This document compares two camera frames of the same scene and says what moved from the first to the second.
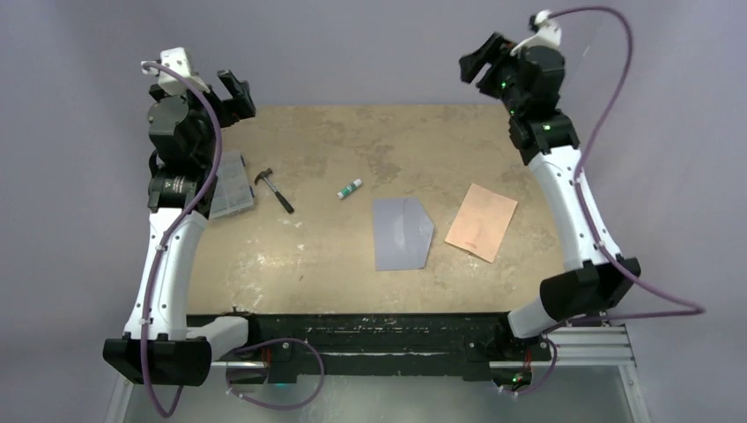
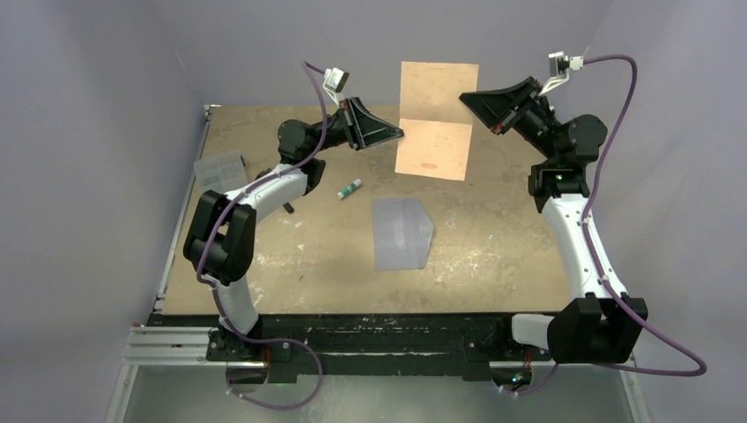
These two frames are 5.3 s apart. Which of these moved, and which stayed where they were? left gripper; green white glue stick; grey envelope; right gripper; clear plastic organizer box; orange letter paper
Moved: right gripper; left gripper; orange letter paper
Stayed: green white glue stick; grey envelope; clear plastic organizer box
